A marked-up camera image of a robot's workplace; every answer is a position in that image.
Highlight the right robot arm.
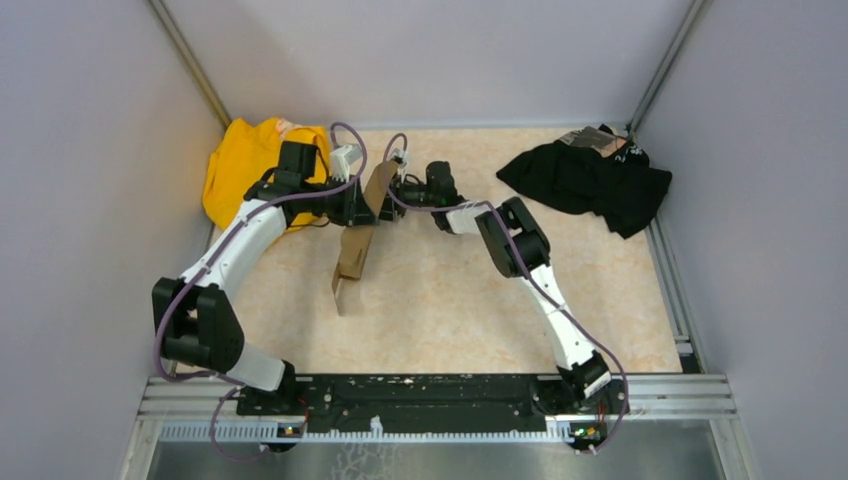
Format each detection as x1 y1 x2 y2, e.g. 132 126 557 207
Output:
381 154 612 412

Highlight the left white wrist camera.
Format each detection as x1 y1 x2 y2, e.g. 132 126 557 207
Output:
330 144 362 183

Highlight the brown cardboard box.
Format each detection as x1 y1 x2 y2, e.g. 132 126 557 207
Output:
331 161 398 316

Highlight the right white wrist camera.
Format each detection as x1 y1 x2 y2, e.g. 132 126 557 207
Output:
390 149 408 179

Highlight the black shirt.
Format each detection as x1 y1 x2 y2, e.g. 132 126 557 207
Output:
495 139 673 239

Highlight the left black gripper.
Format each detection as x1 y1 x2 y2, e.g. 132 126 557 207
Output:
302 172 381 227

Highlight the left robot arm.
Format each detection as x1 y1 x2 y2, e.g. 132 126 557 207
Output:
152 140 376 414

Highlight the aluminium frame rail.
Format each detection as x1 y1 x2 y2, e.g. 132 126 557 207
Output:
137 374 737 445

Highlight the purple cable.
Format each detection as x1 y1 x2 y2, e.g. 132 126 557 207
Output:
152 121 370 463
382 133 631 454

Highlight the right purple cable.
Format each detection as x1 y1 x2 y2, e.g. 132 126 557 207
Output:
382 133 631 454

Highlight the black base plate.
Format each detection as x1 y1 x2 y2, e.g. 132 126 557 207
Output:
236 374 626 434

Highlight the yellow shirt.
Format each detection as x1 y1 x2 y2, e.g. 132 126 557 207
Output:
202 117 330 230

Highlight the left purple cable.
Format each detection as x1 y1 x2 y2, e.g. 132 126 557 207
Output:
152 121 370 463

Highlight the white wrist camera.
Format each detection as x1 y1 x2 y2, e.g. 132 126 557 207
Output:
330 144 362 183
390 149 408 179

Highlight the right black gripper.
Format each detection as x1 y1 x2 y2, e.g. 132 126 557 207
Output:
371 172 437 223

